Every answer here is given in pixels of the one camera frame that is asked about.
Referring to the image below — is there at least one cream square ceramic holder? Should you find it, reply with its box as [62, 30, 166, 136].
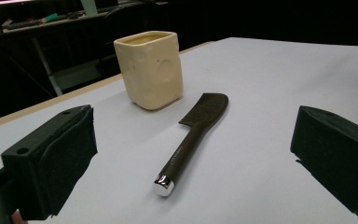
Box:
[113, 30, 185, 111]

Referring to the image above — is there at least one teal handled tool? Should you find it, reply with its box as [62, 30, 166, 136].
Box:
[40, 12, 61, 24]

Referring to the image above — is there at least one white table mat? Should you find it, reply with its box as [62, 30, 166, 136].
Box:
[0, 36, 358, 224]

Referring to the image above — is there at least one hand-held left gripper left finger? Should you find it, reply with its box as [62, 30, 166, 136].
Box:
[0, 104, 99, 221]

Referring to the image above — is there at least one dark spatula utensil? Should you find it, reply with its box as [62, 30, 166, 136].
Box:
[152, 92, 230, 198]

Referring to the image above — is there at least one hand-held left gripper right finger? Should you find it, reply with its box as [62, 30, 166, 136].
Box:
[289, 105, 358, 222]

